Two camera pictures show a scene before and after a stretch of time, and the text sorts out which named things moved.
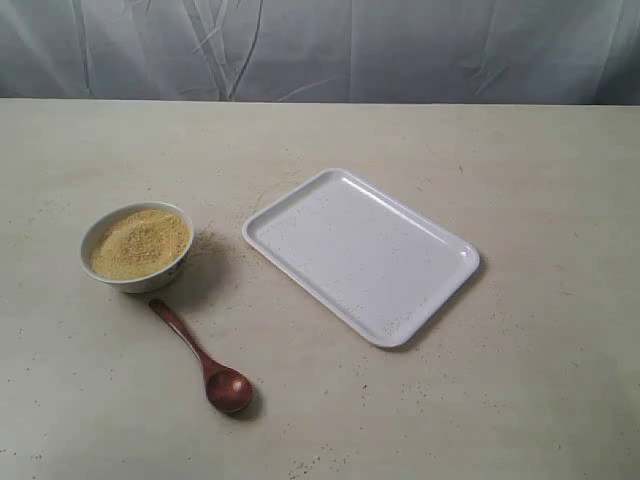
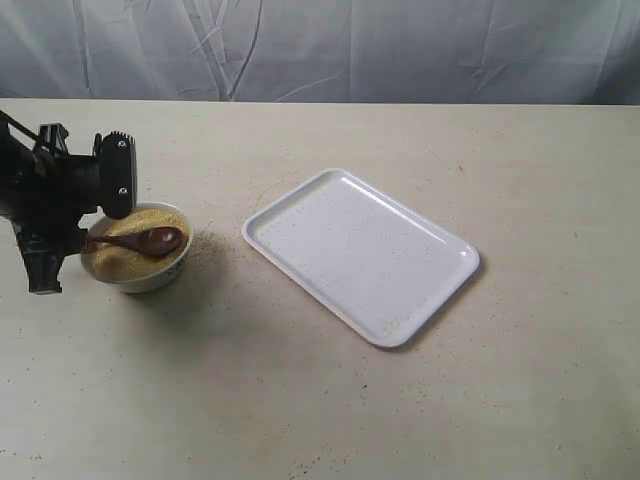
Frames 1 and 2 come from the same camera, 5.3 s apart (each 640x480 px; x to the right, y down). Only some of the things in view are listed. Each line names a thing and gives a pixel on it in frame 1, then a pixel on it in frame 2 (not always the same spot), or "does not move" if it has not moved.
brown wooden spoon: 227,391 to 150,241
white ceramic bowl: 152,282 does not move
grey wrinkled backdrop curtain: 546,52 does not move
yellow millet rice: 139,244 does not move
